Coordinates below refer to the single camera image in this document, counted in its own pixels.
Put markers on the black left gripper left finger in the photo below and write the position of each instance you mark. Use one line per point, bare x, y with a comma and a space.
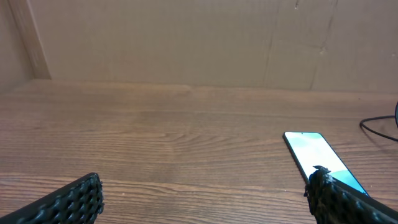
81, 201

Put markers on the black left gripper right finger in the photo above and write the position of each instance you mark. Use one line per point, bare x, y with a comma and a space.
332, 201

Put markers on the blue Galaxy smartphone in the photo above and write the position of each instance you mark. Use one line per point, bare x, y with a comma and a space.
310, 149

